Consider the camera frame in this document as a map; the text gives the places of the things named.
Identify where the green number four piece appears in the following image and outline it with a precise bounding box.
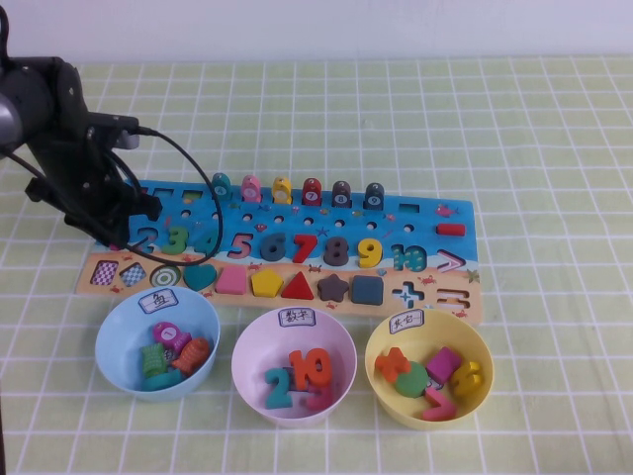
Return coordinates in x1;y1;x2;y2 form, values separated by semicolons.
196;228;222;256

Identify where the teal number two piece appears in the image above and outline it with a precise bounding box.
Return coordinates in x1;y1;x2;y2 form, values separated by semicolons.
264;366;294;411

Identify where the green number three piece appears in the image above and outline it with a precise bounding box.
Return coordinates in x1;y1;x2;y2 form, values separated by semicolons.
164;225;189;254

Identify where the red number seven piece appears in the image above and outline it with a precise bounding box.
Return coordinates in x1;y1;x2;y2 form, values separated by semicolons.
292;233;318;263

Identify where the pink greater-than sign piece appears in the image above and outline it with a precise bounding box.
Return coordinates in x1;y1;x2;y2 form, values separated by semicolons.
420;388;457;422

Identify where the orange plus sign piece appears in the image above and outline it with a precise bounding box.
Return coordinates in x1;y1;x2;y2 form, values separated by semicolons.
374;346;412;382

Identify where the magenta diamond piece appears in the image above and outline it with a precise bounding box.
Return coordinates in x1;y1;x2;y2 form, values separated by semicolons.
425;345;464;385

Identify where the pink fish peg five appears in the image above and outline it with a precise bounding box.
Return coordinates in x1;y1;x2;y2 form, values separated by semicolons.
240;174;262;203

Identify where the orange fish piece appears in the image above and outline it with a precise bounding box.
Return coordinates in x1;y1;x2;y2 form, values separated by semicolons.
171;337;212;375

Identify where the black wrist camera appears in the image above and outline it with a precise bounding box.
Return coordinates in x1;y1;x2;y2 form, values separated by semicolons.
88;112;140;149

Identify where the red fish peg seven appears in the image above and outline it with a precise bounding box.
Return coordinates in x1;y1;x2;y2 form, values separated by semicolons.
301;177;322;207

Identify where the orange number ten piece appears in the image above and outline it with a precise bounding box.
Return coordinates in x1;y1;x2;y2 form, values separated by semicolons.
289;347;331;388

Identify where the red triangle piece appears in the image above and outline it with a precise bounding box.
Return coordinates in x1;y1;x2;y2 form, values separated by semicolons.
280;270;317;302

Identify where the yellow number nine piece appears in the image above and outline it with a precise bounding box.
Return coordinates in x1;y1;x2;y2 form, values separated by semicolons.
356;237;385;269

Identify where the brown star piece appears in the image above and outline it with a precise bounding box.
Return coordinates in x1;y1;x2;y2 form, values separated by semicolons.
316;272;351;303

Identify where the dark grey fish peg nine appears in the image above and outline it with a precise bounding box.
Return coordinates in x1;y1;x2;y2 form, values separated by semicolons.
364;181;386;210

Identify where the green checked tablecloth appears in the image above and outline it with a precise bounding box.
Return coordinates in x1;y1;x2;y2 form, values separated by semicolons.
0;54;633;475

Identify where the green circle piece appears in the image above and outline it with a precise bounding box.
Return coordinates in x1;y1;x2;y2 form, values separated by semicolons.
394;360;430;398

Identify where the dark blue square piece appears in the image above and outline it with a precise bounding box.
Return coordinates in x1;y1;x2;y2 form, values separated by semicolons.
350;274;386;306

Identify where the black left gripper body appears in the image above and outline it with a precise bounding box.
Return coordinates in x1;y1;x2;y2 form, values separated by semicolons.
24;123;139;235

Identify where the teal fish peg four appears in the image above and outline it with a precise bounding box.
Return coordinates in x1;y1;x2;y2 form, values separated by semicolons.
211;172;232;202

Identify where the magenta fish piece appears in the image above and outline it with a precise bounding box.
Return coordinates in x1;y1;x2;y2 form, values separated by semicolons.
151;321;193;352

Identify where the pink plastic bowl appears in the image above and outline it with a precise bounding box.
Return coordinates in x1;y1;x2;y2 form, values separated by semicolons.
230;306;358;422

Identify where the white paper label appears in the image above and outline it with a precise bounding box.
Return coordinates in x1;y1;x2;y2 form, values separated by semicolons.
137;289;180;316
388;311;426;333
279;309;317;329

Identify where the dark blue number six piece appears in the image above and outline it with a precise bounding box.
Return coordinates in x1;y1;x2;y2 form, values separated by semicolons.
260;231;288;262

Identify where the brown fish peg eight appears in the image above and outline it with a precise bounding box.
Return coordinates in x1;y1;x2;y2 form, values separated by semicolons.
331;179;353;208

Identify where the brown number eight piece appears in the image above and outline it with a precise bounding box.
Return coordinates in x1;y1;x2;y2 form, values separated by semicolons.
323;236;351;267

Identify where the pink trapezoid piece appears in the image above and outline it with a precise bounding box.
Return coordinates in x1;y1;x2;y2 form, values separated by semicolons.
215;266;248;295

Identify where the teal heart piece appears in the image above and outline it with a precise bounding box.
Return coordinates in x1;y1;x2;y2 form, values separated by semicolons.
183;263;218;293

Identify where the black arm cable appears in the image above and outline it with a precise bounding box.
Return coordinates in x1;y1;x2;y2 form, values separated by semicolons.
0;4;12;63

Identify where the green fish piece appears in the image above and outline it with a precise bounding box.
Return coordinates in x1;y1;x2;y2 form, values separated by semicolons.
140;341;167;380

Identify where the light blue plastic bowl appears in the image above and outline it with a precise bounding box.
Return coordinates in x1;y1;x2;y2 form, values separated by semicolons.
94;286;222;392

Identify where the yellow plastic bowl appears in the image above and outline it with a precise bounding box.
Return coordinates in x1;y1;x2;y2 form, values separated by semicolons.
364;309;495;431

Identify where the magenta number five piece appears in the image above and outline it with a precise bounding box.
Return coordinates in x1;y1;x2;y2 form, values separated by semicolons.
305;385;335;412

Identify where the yellow fish peg six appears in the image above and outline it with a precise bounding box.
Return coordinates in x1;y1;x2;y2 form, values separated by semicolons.
271;176;293;205

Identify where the black camera cable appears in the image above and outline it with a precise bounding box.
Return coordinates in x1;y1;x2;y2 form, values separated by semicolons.
106;126;223;261

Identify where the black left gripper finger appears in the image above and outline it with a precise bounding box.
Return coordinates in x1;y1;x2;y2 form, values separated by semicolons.
62;210;123;250
126;194;163;223

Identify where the teal fish piece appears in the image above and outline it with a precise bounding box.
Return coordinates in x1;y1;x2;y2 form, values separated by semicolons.
142;370;187;392

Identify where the blue number puzzle board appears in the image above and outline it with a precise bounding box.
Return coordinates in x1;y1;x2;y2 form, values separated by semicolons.
73;177;485;327

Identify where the yellow pentagon piece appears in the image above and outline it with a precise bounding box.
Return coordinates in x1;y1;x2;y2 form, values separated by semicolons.
250;269;286;298

